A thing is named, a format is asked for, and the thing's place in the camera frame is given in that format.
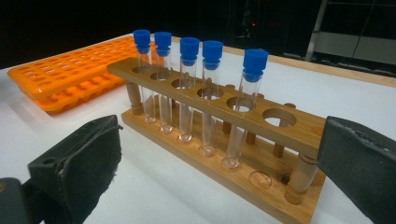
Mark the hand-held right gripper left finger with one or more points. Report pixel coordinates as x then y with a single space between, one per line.
87 161

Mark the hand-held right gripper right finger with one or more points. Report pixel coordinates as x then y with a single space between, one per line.
361 165

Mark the orange plastic tube rack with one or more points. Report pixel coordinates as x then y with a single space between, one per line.
65 74

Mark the blue-capped glass test tube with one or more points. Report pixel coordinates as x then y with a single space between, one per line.
255 62
212 51
163 40
142 39
189 48

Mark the wooden test tube rack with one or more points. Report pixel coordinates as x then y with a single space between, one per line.
224 113

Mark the white metal stand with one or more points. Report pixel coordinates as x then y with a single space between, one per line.
342 43

